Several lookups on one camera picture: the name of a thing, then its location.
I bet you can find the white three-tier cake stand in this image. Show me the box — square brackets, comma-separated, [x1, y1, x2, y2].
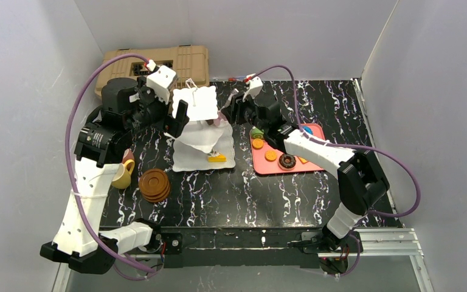
[164, 78, 235, 172]

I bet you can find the pink serving tray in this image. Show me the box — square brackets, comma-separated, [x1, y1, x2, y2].
[249, 127, 323, 175]

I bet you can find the yellow cake slice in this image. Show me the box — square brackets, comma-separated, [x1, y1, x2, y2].
[207, 150, 227, 163]

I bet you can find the tan plastic tool case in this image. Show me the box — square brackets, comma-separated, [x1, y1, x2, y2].
[94, 45, 210, 98]

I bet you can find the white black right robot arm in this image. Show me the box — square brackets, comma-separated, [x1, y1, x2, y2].
[221, 94, 390, 243]

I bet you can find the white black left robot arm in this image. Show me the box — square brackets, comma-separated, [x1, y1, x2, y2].
[40, 77, 189, 274]

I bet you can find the green roll cake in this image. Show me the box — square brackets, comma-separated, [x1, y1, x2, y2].
[250, 127, 264, 140]

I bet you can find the round orange waffle cookie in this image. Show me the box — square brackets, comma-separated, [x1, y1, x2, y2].
[251, 138, 265, 150]

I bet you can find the blue donut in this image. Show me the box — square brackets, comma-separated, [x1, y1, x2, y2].
[302, 125, 313, 135]

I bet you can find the chocolate donut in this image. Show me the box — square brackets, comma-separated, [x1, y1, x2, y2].
[278, 154, 296, 171]

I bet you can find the pink mug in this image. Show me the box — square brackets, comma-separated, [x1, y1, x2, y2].
[122, 148, 135, 164]

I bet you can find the orange biscuit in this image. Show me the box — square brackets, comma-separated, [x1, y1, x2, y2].
[298, 157, 308, 164]

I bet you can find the stack of brown wooden coasters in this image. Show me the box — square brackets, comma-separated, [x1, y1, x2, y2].
[138, 169, 171, 203]

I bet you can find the yellow mug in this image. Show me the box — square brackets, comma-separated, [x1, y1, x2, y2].
[111, 159, 135, 189]

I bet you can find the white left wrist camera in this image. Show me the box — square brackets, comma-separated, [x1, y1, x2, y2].
[146, 65, 178, 105]

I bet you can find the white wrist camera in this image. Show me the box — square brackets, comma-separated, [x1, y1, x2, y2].
[243, 74, 263, 102]
[146, 65, 178, 105]

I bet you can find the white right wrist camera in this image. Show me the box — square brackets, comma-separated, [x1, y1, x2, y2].
[243, 74, 263, 102]

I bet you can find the aluminium frame rail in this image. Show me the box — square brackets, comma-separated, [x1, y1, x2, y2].
[60, 228, 424, 259]

